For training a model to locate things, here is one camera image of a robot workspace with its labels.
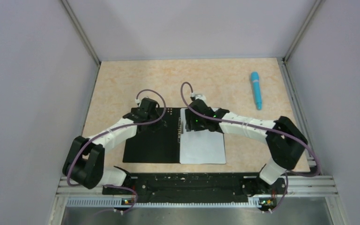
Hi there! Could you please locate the aluminium frame rail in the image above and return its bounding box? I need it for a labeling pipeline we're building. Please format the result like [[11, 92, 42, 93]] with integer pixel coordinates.
[[49, 173, 349, 225]]

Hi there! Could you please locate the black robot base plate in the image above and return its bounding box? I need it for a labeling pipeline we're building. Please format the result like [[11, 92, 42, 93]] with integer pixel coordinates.
[[102, 172, 288, 205]]

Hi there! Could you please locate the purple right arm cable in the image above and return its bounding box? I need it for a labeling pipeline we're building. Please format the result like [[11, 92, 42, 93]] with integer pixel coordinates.
[[180, 82, 322, 215]]

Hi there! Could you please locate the turquoise marker pen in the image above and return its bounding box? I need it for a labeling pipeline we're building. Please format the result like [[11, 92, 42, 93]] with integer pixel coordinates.
[[250, 71, 263, 110]]

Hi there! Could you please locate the red and black folder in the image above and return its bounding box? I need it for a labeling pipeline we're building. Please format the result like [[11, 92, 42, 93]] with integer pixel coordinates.
[[122, 108, 181, 164]]

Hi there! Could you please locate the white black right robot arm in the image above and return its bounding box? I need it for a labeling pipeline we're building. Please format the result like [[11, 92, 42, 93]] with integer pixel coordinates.
[[185, 99, 308, 193]]

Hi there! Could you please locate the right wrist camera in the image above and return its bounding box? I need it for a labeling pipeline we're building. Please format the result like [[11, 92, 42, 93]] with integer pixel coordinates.
[[190, 92, 207, 102]]

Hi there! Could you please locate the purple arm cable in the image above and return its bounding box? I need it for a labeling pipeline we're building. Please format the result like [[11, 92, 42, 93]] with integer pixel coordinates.
[[180, 82, 322, 215], [66, 89, 167, 215]]

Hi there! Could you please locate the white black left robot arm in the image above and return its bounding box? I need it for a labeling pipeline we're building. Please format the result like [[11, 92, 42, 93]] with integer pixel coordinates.
[[62, 97, 165, 194]]

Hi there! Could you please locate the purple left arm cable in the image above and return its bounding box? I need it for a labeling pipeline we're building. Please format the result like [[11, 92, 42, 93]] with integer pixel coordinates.
[[66, 89, 167, 215]]

